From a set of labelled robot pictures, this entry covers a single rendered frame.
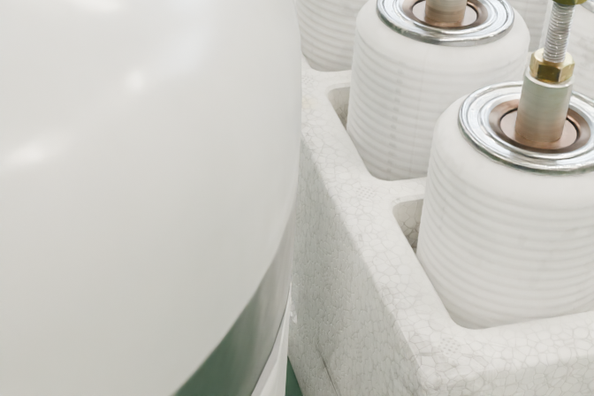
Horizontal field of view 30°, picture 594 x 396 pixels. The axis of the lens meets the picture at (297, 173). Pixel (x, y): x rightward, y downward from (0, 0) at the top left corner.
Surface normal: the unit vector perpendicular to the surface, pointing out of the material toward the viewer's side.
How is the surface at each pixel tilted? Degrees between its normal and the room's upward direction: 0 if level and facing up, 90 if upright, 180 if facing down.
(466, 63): 58
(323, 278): 90
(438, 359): 0
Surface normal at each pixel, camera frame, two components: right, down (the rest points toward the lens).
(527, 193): -0.21, 0.02
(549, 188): -0.02, -0.21
